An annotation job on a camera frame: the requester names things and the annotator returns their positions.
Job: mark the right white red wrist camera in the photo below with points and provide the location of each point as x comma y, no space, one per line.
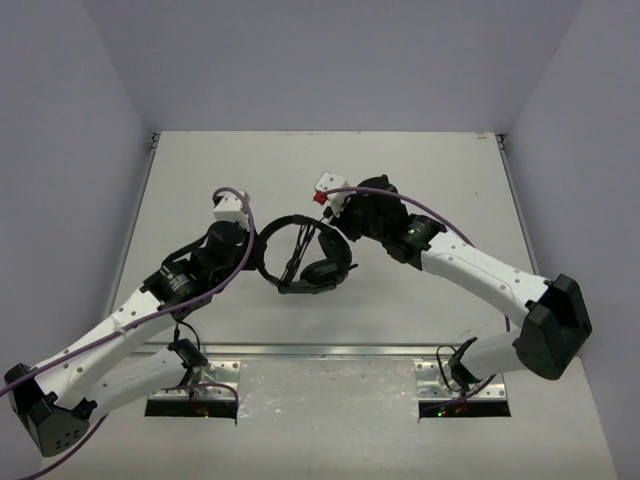
332,191

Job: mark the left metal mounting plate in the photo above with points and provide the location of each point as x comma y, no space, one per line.
213,384

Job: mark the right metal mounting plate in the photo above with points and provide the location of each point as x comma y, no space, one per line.
435,384

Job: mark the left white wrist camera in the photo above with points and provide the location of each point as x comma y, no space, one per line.
229,207

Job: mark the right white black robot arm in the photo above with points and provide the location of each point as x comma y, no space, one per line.
548,318

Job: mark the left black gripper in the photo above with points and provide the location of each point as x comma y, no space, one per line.
248,255

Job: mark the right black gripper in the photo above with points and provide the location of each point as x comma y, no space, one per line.
341,221

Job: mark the metal table edge rail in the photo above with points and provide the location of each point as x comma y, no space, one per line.
310,350

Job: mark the metal mounting plate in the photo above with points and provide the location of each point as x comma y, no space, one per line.
213,384
435,384

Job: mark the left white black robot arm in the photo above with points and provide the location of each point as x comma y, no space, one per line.
60,398

